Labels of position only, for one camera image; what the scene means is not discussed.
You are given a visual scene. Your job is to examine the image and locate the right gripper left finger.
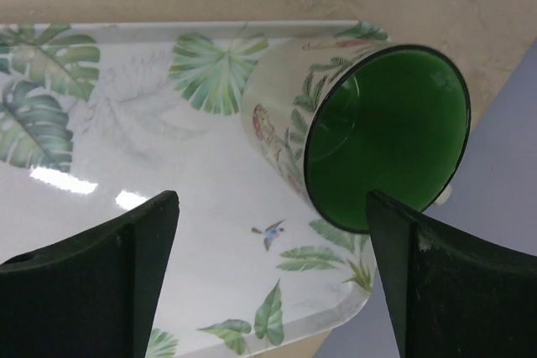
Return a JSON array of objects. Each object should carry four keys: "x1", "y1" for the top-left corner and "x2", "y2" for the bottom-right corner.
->
[{"x1": 1, "y1": 190, "x2": 180, "y2": 357}]

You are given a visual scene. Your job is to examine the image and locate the green cup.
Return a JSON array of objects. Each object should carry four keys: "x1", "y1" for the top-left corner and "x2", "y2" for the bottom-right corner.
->
[{"x1": 241, "y1": 36, "x2": 471, "y2": 233}]

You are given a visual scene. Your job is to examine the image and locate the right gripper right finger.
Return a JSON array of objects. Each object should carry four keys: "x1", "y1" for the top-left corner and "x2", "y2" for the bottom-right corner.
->
[{"x1": 366, "y1": 191, "x2": 536, "y2": 357}]

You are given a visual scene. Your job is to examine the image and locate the leaf pattern tray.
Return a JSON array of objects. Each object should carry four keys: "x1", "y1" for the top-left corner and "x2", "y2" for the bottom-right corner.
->
[{"x1": 1, "y1": 21, "x2": 387, "y2": 357}]

